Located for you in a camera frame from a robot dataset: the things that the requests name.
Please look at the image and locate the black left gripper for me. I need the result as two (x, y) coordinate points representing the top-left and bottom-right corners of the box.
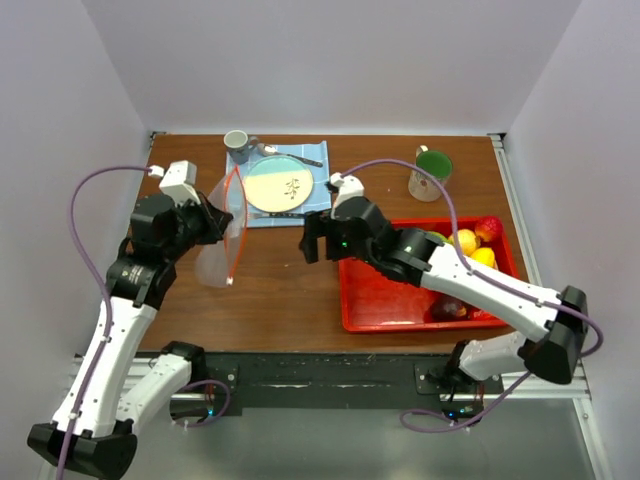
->
(165, 190), (234, 260)

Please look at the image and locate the clear zip top bag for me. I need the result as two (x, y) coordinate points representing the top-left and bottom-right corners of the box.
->
(195, 167), (248, 288)

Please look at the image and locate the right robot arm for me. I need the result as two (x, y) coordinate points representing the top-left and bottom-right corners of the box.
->
(299, 197), (589, 393)

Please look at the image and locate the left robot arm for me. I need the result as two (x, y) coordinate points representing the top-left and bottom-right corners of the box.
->
(27, 194), (239, 479)

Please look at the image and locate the cream and teal plate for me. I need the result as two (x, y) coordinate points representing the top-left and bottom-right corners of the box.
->
(243, 156), (314, 213)

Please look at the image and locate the red plastic tray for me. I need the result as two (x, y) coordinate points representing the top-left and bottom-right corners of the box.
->
(338, 218), (519, 333)

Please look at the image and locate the grey mug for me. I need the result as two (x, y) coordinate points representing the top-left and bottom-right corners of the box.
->
(223, 130), (259, 165)

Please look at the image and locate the metal spoon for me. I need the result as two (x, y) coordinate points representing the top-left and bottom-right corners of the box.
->
(256, 142), (324, 168)

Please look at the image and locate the floral mug green inside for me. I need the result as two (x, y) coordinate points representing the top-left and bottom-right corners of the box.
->
(408, 145), (454, 202)

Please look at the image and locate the yellow apple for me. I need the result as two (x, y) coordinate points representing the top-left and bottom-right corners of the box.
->
(456, 229), (481, 256)

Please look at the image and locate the dark red plum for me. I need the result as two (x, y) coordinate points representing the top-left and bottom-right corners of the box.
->
(429, 295), (468, 322)

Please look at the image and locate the yellow lemon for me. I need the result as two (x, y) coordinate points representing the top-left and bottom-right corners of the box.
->
(470, 247), (497, 269)

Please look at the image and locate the red apple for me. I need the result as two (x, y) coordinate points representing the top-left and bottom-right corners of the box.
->
(474, 216), (504, 243)

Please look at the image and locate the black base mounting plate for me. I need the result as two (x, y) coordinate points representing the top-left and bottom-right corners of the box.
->
(169, 351), (505, 420)

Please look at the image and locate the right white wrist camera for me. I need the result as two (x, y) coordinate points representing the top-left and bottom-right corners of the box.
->
(328, 172), (364, 218)

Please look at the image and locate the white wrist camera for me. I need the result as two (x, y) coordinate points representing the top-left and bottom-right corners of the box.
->
(328, 172), (364, 218)
(148, 160), (201, 207)

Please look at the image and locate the black handled fork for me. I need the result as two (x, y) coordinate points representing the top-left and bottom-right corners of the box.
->
(248, 212), (305, 220)

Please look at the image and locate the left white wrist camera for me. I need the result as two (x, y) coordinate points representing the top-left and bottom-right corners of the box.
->
(148, 160), (201, 207)

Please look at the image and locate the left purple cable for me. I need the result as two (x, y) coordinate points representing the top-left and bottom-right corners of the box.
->
(52, 164), (154, 480)

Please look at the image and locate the purple cable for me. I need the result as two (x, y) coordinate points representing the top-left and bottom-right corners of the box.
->
(344, 158), (605, 357)
(52, 164), (154, 480)

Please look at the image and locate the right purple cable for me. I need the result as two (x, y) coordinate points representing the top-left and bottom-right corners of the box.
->
(344, 158), (605, 357)

